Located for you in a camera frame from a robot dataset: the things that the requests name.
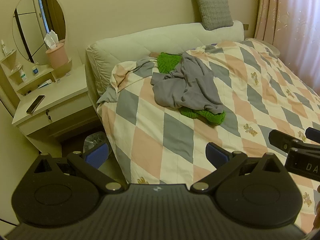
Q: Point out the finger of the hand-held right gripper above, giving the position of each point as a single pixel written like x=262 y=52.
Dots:
x=313 y=135
x=281 y=140

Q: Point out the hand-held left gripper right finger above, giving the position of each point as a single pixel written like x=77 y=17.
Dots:
x=216 y=153

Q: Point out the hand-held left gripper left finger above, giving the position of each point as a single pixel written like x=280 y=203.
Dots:
x=96 y=153

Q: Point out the grey garment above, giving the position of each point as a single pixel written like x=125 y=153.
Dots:
x=190 y=85

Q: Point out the trash bin with plastic bag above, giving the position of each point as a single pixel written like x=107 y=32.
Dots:
x=93 y=138

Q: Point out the checkered quilt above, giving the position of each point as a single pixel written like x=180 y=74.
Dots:
x=175 y=142

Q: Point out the drawer key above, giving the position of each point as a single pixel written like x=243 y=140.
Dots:
x=48 y=116

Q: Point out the cream dressing table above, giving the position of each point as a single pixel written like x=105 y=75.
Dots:
x=65 y=97

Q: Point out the smartphone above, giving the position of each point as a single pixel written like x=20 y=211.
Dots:
x=35 y=104

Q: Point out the white tube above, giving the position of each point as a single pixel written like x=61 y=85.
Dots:
x=45 y=83

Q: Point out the small blue label jar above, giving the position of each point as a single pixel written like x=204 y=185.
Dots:
x=35 y=71

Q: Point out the green knitted sweater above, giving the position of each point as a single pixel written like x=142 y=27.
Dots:
x=167 y=62

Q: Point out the pink tissue box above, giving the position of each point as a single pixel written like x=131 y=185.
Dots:
x=57 y=56

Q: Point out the white bottle green label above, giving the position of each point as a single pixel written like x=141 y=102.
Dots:
x=23 y=76

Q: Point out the white padded bed headboard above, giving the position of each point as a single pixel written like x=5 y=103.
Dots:
x=130 y=45

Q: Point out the white tissue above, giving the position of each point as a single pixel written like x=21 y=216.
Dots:
x=51 y=40

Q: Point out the pink floral curtain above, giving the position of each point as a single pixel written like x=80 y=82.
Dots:
x=272 y=17

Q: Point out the white spray bottle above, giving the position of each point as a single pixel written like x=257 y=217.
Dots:
x=4 y=48

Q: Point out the oval mirror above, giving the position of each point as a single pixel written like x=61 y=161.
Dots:
x=37 y=22

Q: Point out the grey cushion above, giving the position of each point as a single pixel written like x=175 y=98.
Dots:
x=213 y=7

